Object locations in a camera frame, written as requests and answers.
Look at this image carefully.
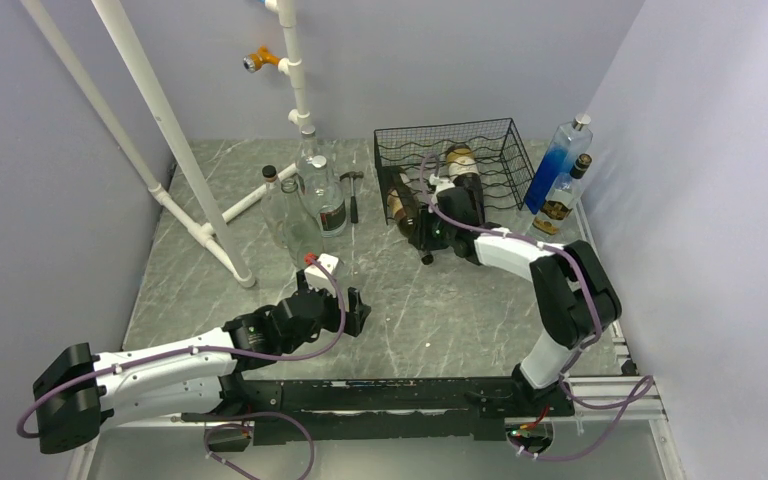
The aluminium extrusion rail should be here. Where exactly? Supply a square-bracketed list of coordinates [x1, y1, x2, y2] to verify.
[65, 376, 683, 480]

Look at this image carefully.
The white pvc pipe frame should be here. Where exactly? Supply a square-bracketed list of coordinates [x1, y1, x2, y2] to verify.
[20, 0, 318, 289]

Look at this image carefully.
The small black handled hammer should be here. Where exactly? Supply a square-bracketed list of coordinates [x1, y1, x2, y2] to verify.
[340, 171, 364, 224]

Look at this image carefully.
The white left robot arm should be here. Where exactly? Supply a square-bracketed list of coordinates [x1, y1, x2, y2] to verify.
[17, 272, 371, 454]

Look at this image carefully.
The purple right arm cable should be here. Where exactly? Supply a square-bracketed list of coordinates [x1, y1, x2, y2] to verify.
[419, 152, 656, 464]

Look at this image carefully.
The clear bottle black gold label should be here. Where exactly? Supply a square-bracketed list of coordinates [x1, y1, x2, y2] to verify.
[280, 177, 325, 270]

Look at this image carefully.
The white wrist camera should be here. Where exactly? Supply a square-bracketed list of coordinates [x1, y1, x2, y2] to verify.
[303, 253, 341, 297]
[428, 174, 455, 203]

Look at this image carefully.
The brown bottle gold foil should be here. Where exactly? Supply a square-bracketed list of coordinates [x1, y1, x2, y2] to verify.
[444, 143, 486, 226]

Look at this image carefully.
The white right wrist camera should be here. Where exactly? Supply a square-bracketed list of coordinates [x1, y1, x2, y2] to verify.
[428, 174, 455, 203]

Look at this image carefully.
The blue square glass bottle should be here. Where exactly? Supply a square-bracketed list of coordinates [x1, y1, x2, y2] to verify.
[524, 113, 593, 214]

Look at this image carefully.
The clear bottle red black label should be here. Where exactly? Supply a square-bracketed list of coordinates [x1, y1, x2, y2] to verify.
[260, 165, 287, 248]

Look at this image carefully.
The dark green wine bottle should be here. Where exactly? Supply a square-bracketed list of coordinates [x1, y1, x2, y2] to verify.
[384, 167, 434, 265]

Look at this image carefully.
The clear bottle black gold cap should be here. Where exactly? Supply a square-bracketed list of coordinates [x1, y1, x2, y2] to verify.
[532, 153, 592, 237]

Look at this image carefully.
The black wire wine rack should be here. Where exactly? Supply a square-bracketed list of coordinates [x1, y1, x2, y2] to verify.
[373, 117, 536, 227]

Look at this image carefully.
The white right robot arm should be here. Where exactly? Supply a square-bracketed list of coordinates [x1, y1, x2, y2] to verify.
[422, 191, 622, 415]

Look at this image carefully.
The clear glass bottle silver cap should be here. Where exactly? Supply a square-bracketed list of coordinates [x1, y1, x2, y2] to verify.
[304, 155, 348, 238]

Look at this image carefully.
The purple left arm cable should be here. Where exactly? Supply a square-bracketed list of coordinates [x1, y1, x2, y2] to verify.
[16, 259, 348, 480]

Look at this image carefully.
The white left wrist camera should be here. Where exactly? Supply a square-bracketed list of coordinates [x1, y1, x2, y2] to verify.
[303, 253, 341, 297]

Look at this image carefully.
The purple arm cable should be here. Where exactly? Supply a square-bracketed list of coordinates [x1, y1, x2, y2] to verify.
[419, 152, 656, 464]
[16, 259, 348, 480]

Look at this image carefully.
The clear round glass bottle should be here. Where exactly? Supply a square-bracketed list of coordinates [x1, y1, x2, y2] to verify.
[295, 124, 320, 192]

